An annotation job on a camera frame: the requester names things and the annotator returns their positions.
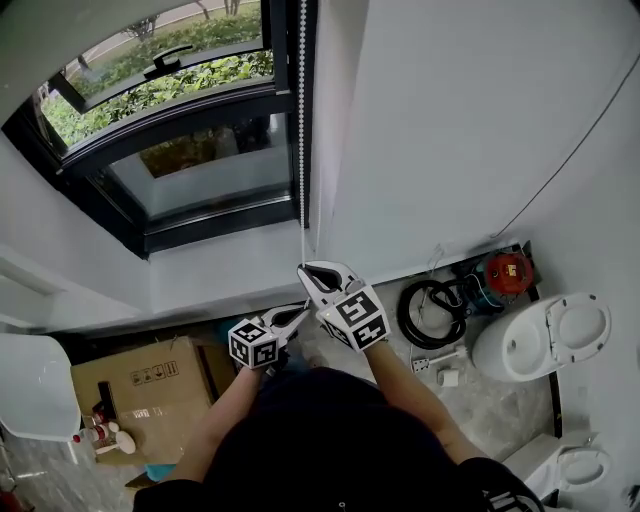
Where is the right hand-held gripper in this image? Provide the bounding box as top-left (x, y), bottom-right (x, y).
top-left (298, 259), bottom-right (392, 354)

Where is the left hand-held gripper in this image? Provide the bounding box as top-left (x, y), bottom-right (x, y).
top-left (228, 303), bottom-right (310, 371)

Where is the white bead pull chain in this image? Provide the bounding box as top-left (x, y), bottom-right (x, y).
top-left (295, 0), bottom-right (324, 309)

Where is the person's right forearm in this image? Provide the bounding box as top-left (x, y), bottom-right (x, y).
top-left (362, 342), bottom-right (489, 464)

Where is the person's left forearm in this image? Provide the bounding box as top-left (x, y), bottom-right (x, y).
top-left (179, 367), bottom-right (264, 484)

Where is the white window sill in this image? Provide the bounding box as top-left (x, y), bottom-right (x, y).
top-left (147, 219), bottom-right (321, 314)

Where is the white power strip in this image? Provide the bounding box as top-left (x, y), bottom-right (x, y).
top-left (410, 344), bottom-right (469, 374)

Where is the person's black shirt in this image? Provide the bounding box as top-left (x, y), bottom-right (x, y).
top-left (132, 367), bottom-right (546, 512)

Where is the brown cardboard box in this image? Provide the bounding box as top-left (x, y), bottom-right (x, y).
top-left (69, 335), bottom-right (236, 466)

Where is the red and teal machine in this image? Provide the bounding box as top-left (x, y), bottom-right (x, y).
top-left (452, 244), bottom-right (536, 316)

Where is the large white toilet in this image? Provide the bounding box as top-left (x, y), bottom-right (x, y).
top-left (471, 292), bottom-right (613, 384)

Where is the teal cloth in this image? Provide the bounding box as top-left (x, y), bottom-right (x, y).
top-left (144, 462), bottom-right (179, 484)

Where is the red and white bottle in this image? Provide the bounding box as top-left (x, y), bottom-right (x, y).
top-left (72, 422), bottom-right (114, 451)

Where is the black baseboard strip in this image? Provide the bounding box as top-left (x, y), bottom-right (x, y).
top-left (547, 372), bottom-right (564, 440)

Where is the small white toilet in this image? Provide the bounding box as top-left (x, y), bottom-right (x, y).
top-left (502, 429), bottom-right (614, 504)

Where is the black coiled hose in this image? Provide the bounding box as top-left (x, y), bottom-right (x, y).
top-left (398, 278), bottom-right (469, 351)

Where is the black window frame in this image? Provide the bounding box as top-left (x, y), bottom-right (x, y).
top-left (2, 0), bottom-right (319, 260)

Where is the black window handle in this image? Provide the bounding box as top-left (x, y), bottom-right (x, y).
top-left (143, 44), bottom-right (194, 79)

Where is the thin black wall cable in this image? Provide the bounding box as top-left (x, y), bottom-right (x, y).
top-left (489, 54), bottom-right (640, 240)

